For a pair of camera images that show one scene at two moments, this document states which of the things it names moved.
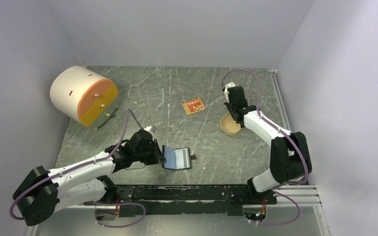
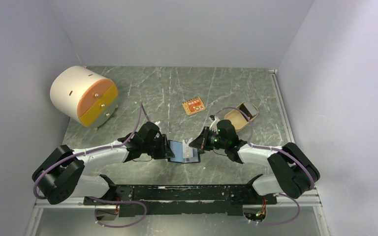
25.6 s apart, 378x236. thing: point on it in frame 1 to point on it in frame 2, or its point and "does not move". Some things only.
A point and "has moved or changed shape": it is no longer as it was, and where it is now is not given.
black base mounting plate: x=225 y=200 does not move
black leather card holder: x=177 y=159 has moved or changed shape
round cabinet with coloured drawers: x=83 y=95 does not move
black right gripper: x=228 y=105 to x=201 y=142
